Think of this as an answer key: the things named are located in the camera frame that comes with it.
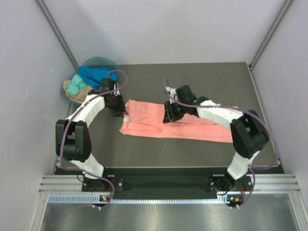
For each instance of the pink t shirt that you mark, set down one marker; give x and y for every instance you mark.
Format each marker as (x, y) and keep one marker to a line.
(146, 120)

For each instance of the teal laundry basket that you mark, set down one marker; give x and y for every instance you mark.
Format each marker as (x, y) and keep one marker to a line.
(97, 62)

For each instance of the light turquoise t shirt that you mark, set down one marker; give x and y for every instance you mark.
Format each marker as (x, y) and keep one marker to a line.
(76, 84)

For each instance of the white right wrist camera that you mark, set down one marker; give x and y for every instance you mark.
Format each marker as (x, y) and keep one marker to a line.
(173, 97)

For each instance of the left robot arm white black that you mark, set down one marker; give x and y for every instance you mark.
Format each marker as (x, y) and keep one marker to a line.
(73, 143)

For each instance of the blue t shirt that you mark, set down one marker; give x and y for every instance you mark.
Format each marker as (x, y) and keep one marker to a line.
(93, 76)

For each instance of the beige t shirt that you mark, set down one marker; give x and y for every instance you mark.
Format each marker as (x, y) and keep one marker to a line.
(80, 97)

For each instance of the grey slotted cable duct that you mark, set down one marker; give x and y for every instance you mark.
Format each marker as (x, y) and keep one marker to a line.
(101, 199)

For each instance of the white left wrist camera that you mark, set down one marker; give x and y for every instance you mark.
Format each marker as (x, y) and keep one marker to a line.
(116, 92)

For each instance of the aluminium frame post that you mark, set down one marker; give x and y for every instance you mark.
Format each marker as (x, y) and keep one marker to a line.
(55, 29)
(273, 28)

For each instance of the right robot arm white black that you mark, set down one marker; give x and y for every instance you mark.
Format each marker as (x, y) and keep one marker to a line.
(247, 133)

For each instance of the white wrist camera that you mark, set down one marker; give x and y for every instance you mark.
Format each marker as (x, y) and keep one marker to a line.
(173, 97)
(116, 92)

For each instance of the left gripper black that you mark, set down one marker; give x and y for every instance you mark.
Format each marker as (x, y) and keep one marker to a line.
(121, 110)

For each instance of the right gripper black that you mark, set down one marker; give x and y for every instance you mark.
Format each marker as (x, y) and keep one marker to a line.
(170, 116)

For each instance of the aluminium rail front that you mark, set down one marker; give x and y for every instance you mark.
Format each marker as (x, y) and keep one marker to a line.
(265, 184)

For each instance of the right aluminium frame post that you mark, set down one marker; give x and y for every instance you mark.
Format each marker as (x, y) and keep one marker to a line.
(273, 28)

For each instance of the left aluminium frame post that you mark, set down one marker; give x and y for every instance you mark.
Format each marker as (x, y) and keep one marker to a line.
(55, 29)

